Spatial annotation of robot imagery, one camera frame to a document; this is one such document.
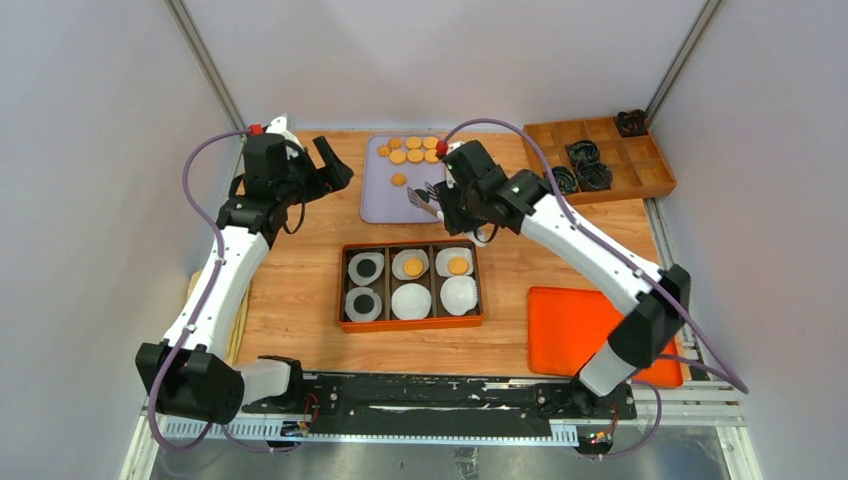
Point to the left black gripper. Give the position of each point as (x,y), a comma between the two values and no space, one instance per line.
(324,179)

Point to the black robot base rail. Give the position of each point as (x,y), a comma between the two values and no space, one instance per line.
(450,407)

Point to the lavender cookie tray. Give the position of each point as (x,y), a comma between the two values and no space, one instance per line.
(383,203)

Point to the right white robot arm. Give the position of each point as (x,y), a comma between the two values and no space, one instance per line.
(622,276)

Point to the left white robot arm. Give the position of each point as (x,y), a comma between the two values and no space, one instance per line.
(186,374)

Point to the metal tongs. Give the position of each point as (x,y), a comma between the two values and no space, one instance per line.
(426,199)

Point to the round yellow biscuit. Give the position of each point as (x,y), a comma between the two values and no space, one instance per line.
(431,156)
(415,156)
(398,156)
(413,142)
(458,266)
(430,142)
(413,267)

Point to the wooden divided organizer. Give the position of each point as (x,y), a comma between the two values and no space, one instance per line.
(639,168)

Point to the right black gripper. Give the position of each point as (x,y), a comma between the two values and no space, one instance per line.
(454,224)

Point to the orange box lid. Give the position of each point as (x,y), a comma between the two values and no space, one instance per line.
(580,334)

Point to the black rolled fabric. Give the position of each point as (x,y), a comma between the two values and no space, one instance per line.
(565,180)
(632,123)
(593,176)
(583,151)

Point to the black sandwich cookie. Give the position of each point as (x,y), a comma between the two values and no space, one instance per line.
(363,304)
(366,268)

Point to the orange compartment box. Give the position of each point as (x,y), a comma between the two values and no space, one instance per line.
(387,284)

